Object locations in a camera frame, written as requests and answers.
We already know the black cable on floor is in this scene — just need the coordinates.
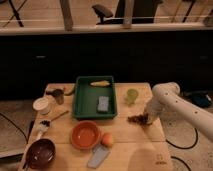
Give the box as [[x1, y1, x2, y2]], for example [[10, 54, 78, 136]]
[[165, 128, 200, 150]]

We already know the yellow corn cob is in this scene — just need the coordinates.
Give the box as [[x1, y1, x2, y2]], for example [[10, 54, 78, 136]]
[[90, 80, 110, 87]]

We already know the green plastic tray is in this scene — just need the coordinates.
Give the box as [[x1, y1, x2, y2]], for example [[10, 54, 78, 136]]
[[72, 76, 117, 120]]

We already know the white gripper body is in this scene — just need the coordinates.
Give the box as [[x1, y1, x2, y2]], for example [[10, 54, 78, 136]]
[[145, 106, 159, 124]]

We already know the black office chair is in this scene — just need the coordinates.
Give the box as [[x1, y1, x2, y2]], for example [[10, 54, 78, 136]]
[[92, 0, 161, 25]]

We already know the white cup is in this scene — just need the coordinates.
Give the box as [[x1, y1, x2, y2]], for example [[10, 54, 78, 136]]
[[33, 97, 50, 115]]

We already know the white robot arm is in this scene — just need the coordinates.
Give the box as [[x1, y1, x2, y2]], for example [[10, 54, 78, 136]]
[[144, 82, 213, 142]]

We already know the grey metal cup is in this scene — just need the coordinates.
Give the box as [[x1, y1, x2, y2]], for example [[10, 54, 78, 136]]
[[52, 89, 64, 105]]

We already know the blue-grey sponge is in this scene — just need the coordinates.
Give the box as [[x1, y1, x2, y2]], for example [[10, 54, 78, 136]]
[[97, 96, 109, 112]]

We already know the dark purple bowl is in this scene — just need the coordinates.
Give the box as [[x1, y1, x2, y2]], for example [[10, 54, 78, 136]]
[[25, 139, 56, 170]]

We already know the orange fruit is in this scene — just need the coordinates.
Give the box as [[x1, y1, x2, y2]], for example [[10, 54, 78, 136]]
[[101, 133, 114, 147]]

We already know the wooden spoon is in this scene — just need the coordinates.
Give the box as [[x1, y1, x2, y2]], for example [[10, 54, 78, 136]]
[[50, 111, 69, 122]]

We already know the white spoon with dark food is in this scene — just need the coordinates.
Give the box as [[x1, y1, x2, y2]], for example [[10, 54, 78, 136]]
[[36, 120, 50, 140]]

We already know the green plastic cup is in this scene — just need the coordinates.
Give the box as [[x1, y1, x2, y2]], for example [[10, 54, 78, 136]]
[[125, 89, 139, 105]]

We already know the red-orange bowl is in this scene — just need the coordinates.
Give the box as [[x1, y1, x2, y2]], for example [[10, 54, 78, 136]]
[[70, 120, 101, 150]]

